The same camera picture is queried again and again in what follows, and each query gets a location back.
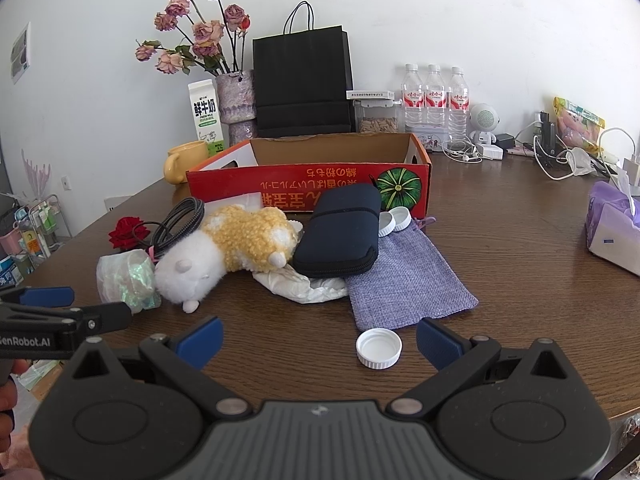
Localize decorated metal tin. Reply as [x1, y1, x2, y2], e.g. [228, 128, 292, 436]
[411, 125, 450, 152]

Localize black power adapter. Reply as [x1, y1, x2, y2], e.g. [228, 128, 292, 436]
[495, 133, 516, 151]

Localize left water bottle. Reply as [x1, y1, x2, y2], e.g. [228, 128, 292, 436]
[401, 63, 425, 131]

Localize black upright device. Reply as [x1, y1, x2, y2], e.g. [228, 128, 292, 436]
[539, 112, 558, 157]

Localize water bottle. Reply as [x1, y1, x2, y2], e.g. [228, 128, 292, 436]
[447, 66, 470, 150]
[425, 64, 448, 129]
[401, 63, 425, 131]

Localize white wired earphones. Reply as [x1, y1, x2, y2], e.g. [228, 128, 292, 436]
[442, 136, 483, 164]

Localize flat white box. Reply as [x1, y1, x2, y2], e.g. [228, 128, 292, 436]
[346, 90, 395, 101]

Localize wall notice paper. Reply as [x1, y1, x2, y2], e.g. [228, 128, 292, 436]
[10, 23, 32, 84]

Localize red artificial rose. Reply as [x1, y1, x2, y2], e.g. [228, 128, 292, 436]
[108, 217, 150, 252]

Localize black paper shopping bag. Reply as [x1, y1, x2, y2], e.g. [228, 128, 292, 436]
[253, 0, 356, 138]

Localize wire storage rack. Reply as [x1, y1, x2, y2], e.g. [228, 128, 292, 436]
[1, 194, 73, 278]

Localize purple linen drawstring bag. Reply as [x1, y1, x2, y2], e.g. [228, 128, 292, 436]
[346, 222, 478, 332]

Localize yellow snack bag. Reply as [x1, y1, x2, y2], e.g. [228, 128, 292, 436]
[553, 96, 605, 155]

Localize person's left hand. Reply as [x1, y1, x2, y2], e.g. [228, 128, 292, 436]
[0, 378, 17, 453]

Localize white tissue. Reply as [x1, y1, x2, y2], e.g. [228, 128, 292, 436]
[253, 266, 348, 304]

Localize iridescent bundle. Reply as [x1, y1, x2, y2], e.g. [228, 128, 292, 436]
[96, 249, 162, 314]

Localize purple tissue pack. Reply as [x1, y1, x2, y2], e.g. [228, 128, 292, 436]
[585, 181, 640, 275]

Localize white charging cable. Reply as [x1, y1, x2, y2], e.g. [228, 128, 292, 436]
[532, 126, 638, 182]

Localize black zip pouch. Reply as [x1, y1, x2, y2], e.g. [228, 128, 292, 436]
[292, 183, 381, 278]

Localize white bottle cap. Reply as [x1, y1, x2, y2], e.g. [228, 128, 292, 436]
[355, 328, 402, 370]

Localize purple glitter vase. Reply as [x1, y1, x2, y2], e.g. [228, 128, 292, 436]
[216, 70, 257, 145]

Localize clear jar of seeds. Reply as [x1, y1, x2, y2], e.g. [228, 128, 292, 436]
[354, 100, 400, 133]

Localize braided black cable coil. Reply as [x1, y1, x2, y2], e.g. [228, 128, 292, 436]
[147, 196, 207, 253]

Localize white green milk carton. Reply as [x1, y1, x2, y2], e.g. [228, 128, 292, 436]
[188, 79, 224, 156]

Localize dried pink rose bouquet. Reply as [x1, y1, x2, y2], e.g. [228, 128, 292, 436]
[134, 0, 250, 77]

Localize yellow ceramic mug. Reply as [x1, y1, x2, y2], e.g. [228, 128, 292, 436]
[163, 140, 208, 185]

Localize white face mask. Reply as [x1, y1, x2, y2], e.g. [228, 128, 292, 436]
[564, 148, 596, 177]

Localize red cardboard box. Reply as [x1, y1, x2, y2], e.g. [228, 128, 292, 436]
[186, 133, 432, 218]

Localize yellow white plush toy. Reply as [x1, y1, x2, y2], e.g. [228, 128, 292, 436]
[154, 205, 303, 313]

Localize white charger block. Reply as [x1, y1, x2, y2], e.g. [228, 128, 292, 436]
[476, 143, 504, 160]

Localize middle water bottle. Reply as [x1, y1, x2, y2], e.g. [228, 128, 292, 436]
[425, 64, 448, 129]

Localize right water bottle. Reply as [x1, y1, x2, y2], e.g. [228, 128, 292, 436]
[447, 66, 470, 150]

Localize white robot speaker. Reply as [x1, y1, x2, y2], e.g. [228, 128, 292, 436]
[470, 103, 500, 145]

